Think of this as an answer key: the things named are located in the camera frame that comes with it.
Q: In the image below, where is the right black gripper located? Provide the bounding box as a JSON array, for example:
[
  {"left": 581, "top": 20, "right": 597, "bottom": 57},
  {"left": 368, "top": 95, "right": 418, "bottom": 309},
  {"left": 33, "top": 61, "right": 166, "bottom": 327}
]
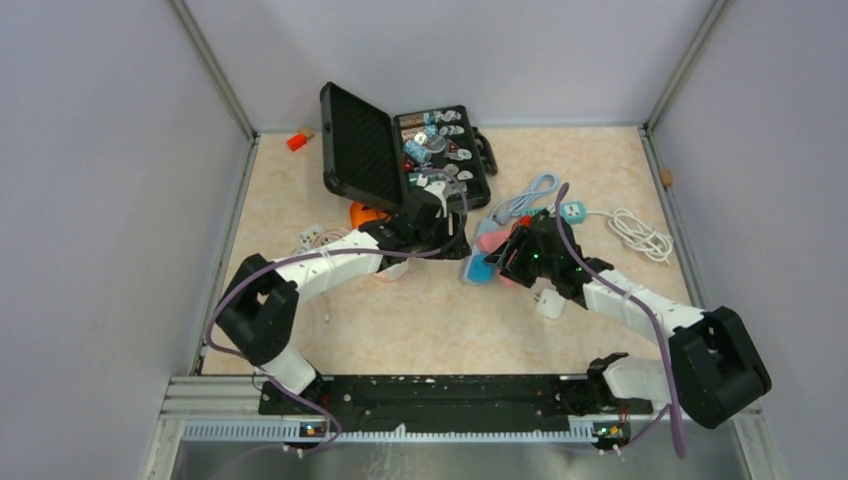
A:
[{"left": 483, "top": 225, "right": 558, "bottom": 288}]

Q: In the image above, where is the pink triangular power socket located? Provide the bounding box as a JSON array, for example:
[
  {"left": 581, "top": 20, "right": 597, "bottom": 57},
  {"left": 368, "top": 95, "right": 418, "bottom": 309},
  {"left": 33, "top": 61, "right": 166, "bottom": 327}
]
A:
[{"left": 476, "top": 230, "right": 511, "bottom": 254}]

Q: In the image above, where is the light blue power strip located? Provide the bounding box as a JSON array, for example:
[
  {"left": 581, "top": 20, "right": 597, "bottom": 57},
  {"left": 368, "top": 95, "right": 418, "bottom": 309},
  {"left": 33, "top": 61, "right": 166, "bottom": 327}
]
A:
[{"left": 461, "top": 218, "right": 499, "bottom": 285}]

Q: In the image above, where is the blue charger plug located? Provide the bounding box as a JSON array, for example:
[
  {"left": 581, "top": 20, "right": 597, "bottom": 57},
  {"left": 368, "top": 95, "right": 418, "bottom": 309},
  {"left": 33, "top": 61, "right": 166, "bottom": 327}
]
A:
[{"left": 463, "top": 254, "right": 496, "bottom": 285}]

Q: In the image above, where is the white charger plug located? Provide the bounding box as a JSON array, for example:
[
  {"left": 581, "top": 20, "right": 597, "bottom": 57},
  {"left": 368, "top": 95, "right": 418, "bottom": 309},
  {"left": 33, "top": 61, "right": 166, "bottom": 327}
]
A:
[{"left": 534, "top": 288, "right": 566, "bottom": 320}]

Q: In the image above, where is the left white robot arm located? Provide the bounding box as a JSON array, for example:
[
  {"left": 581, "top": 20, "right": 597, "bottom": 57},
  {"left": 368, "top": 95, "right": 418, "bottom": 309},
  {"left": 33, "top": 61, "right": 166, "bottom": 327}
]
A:
[{"left": 208, "top": 170, "right": 470, "bottom": 414}]

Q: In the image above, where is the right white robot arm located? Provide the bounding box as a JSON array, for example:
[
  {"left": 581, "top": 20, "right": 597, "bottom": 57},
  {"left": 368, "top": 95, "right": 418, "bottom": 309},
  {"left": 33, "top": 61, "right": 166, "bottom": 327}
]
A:
[{"left": 486, "top": 212, "right": 773, "bottom": 429}]

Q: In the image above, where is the teal small socket adapter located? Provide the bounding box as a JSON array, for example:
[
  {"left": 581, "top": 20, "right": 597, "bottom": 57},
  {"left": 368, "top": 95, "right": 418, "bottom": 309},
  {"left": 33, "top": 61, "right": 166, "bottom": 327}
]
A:
[{"left": 560, "top": 201, "right": 587, "bottom": 225}]

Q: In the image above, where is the orange tape dispenser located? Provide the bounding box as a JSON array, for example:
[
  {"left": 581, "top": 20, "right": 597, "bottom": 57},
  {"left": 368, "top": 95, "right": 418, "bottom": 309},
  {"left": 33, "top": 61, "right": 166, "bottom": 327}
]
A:
[{"left": 349, "top": 201, "right": 390, "bottom": 230}]

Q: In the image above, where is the open black carrying case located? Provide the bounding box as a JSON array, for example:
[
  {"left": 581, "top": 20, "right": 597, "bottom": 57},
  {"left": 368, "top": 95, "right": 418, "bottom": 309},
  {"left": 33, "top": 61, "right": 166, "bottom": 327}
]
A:
[{"left": 319, "top": 82, "right": 498, "bottom": 211}]

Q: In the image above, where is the white multi-hole adapter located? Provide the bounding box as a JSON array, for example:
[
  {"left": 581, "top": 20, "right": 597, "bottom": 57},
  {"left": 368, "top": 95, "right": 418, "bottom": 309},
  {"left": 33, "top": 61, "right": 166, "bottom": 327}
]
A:
[{"left": 292, "top": 224, "right": 324, "bottom": 255}]

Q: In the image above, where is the red small block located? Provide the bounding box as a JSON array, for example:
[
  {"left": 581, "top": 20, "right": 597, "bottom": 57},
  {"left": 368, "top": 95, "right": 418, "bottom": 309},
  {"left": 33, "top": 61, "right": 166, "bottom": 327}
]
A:
[{"left": 286, "top": 133, "right": 310, "bottom": 152}]

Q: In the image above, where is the light blue coiled cable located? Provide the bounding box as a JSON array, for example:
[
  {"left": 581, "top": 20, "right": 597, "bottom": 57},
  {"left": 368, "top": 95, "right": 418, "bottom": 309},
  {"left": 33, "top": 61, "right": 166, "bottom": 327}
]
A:
[{"left": 491, "top": 172, "right": 561, "bottom": 227}]

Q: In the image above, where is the white coiled cable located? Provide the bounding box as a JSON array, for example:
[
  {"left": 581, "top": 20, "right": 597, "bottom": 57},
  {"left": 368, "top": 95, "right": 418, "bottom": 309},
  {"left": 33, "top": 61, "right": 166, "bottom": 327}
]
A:
[{"left": 586, "top": 207, "right": 674, "bottom": 266}]

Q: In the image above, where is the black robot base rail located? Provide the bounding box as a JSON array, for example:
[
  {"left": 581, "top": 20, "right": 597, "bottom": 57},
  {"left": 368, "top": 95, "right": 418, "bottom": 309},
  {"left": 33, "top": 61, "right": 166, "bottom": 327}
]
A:
[{"left": 258, "top": 374, "right": 654, "bottom": 434}]

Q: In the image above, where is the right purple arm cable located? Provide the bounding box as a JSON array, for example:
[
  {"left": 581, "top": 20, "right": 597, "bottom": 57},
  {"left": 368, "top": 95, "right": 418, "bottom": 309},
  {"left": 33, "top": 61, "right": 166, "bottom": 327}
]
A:
[{"left": 553, "top": 182, "right": 687, "bottom": 460}]

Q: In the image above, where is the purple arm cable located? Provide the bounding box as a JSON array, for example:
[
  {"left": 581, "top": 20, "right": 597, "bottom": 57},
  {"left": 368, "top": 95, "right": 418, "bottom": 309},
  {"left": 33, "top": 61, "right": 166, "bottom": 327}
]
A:
[
  {"left": 553, "top": 182, "right": 687, "bottom": 460},
  {"left": 202, "top": 168, "right": 472, "bottom": 458}
]

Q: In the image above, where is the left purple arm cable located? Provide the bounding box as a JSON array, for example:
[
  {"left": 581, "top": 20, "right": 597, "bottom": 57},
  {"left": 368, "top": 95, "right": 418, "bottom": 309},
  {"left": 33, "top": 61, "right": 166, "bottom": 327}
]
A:
[{"left": 202, "top": 168, "right": 472, "bottom": 458}]

